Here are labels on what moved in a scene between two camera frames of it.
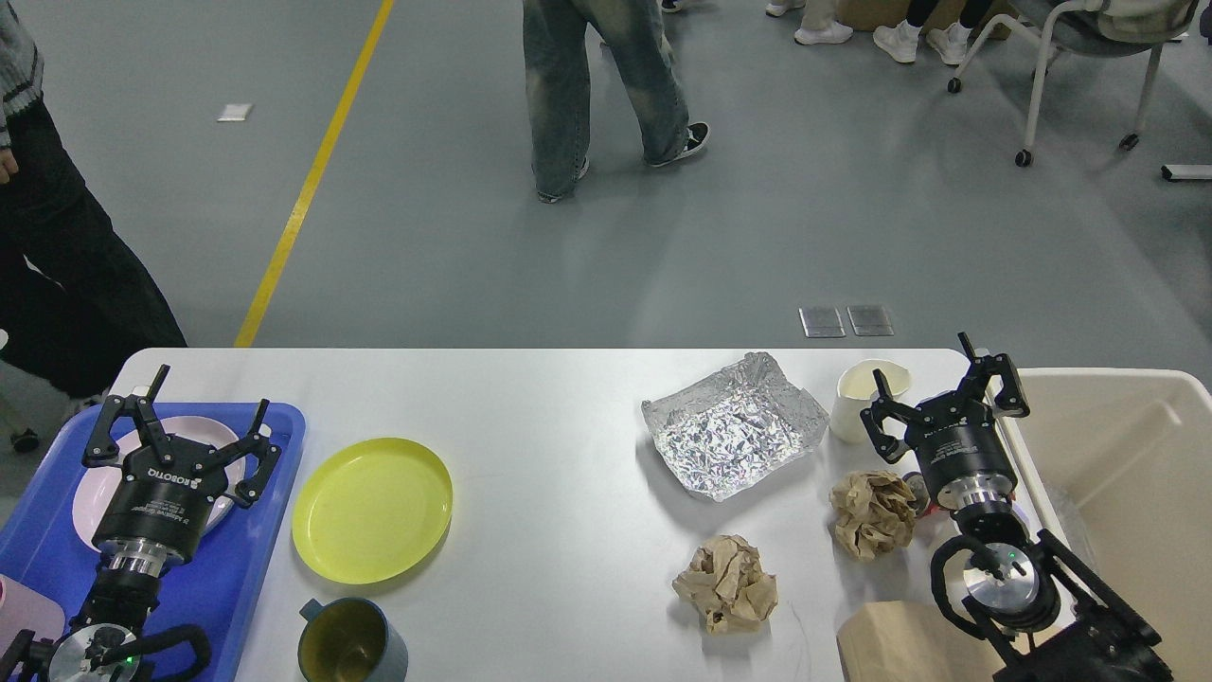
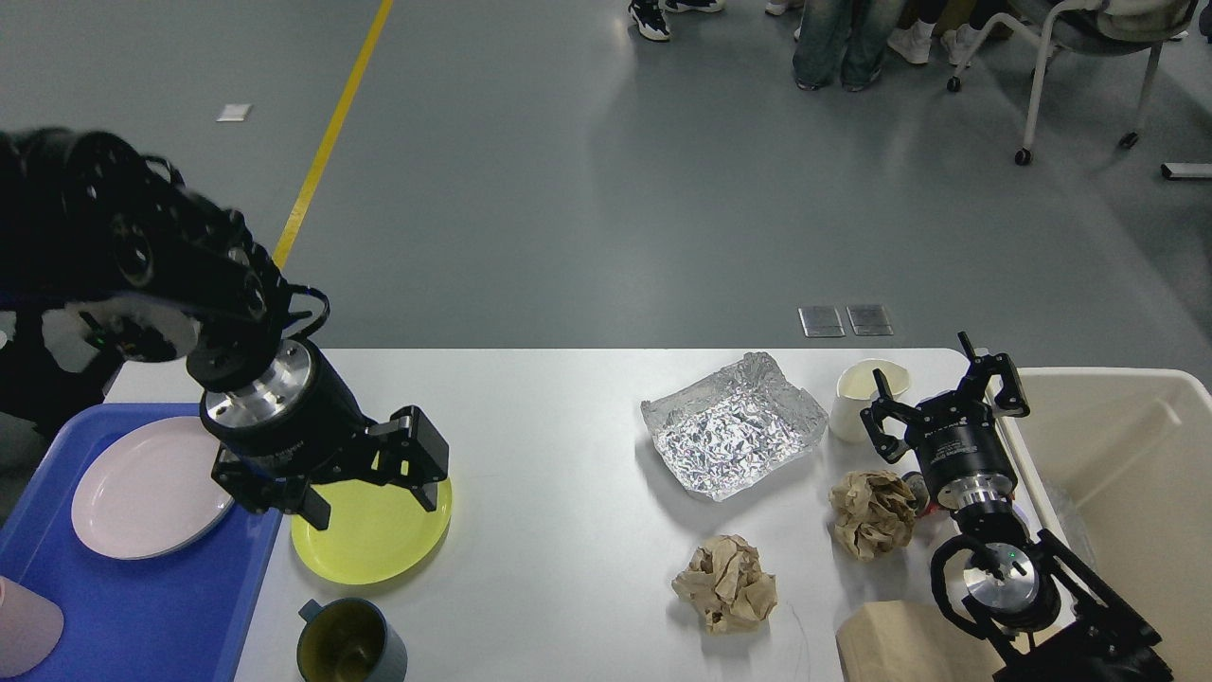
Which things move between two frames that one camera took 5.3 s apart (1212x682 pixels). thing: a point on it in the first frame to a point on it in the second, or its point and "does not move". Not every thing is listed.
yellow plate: [372, 510] does not move
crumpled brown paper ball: [727, 583] does not move
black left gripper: [155, 515] to [293, 413]
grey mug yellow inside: [350, 639] does not move
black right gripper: [955, 439] does not move
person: [559, 94] to [845, 39]
